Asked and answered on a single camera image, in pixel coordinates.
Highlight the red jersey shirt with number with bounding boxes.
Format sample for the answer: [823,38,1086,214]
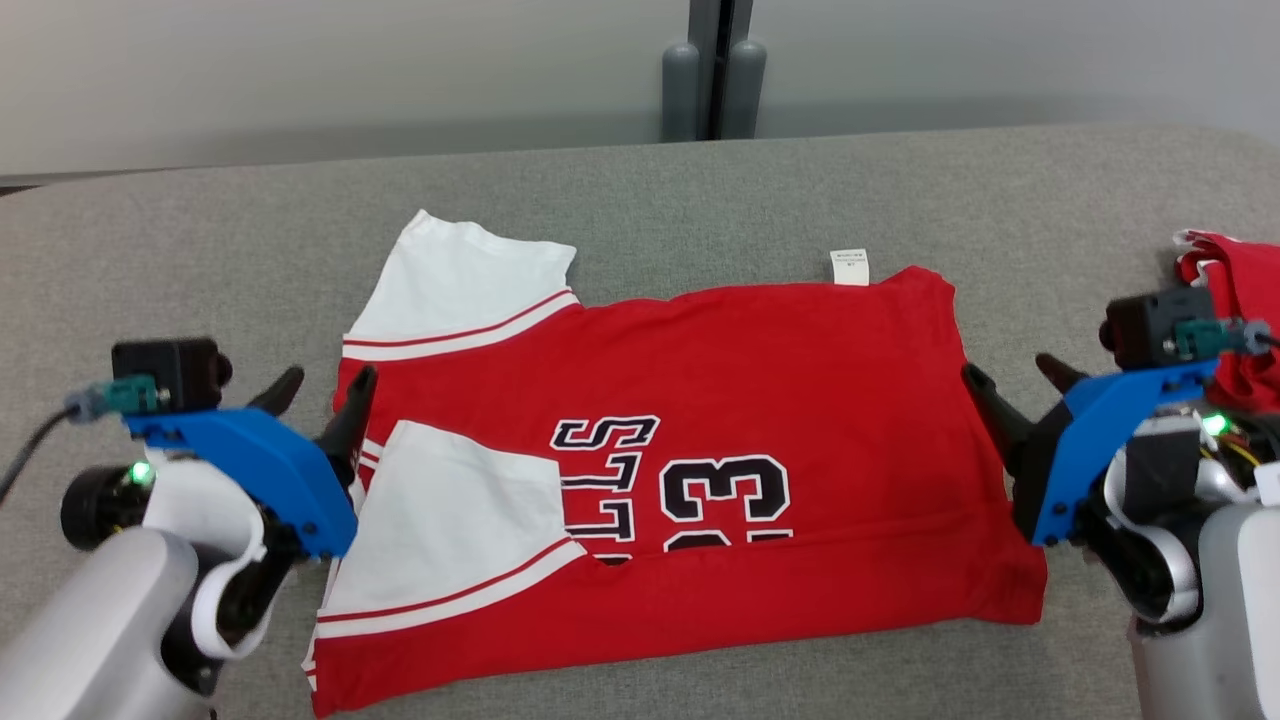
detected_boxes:
[303,208,1051,719]

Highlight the teal left camera connector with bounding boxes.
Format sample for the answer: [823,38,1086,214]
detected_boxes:
[65,375,161,421]

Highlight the grey partition post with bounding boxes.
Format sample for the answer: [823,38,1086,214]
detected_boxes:
[722,0,769,141]
[660,0,723,143]

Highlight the black left camera cable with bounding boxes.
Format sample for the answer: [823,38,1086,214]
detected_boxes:
[0,405,76,501]

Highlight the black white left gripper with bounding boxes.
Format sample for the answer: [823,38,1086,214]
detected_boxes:
[60,364,380,693]

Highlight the teal right camera connector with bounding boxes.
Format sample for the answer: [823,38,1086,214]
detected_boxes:
[1175,318,1271,359]

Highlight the blue camera bracket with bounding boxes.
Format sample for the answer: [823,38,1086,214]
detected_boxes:
[125,405,360,559]
[1030,360,1220,547]

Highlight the red shorts with white stripes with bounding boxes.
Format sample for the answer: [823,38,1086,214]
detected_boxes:
[1172,228,1280,414]

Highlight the blue right camera bracket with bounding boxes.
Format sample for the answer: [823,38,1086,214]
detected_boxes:
[1030,360,1220,547]

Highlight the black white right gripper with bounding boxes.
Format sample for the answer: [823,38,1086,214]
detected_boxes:
[960,352,1280,638]

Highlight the teal camera connector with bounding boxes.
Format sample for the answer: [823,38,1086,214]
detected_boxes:
[1175,318,1271,359]
[65,375,161,421]

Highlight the blue left camera bracket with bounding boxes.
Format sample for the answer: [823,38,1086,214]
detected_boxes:
[125,405,360,559]

